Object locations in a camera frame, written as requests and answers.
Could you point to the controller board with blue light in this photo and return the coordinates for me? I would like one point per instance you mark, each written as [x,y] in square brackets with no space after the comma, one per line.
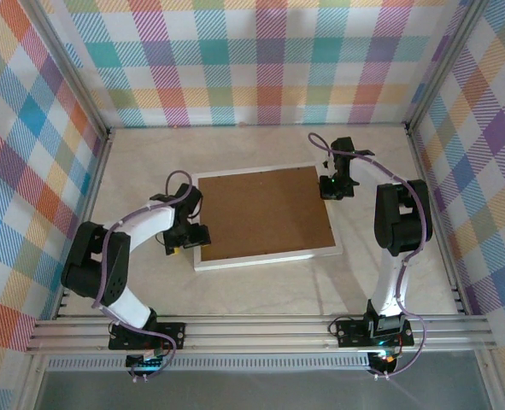
[145,365]

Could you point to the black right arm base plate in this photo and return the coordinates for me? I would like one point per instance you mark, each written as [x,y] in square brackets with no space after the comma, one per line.
[350,335]

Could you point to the brown backing board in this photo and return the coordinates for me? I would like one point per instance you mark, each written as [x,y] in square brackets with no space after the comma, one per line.
[265,213]

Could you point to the white picture frame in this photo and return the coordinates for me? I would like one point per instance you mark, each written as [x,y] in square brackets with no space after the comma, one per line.
[256,259]

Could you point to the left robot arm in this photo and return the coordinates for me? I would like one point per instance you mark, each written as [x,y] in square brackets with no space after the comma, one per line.
[94,265]

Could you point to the controller board with orange part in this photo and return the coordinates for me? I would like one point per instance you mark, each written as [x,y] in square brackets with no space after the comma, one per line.
[384,361]

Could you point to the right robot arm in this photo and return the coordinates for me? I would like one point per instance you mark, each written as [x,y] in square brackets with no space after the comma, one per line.
[401,222]

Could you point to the aluminium corner post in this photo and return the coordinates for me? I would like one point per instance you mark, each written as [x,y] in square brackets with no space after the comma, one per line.
[72,64]
[442,64]

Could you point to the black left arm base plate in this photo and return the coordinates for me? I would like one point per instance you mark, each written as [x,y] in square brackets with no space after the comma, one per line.
[179,331]

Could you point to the long aluminium mounting rail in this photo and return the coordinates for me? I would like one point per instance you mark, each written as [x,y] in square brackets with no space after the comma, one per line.
[256,333]

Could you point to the aluminium side rail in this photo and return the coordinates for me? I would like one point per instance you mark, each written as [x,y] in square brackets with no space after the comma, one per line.
[98,171]
[417,149]

